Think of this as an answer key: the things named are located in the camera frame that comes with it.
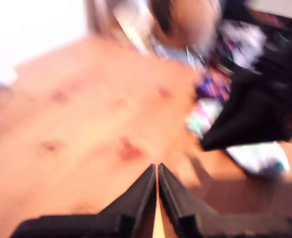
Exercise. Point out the pastel tie-dye sock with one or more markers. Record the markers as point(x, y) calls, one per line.
point(259, 158)

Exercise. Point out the navy sock with red triangles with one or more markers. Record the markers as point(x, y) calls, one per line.
point(210, 86)

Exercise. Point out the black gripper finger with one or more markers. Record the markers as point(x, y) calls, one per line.
point(245, 104)
point(178, 203)
point(272, 131)
point(138, 205)

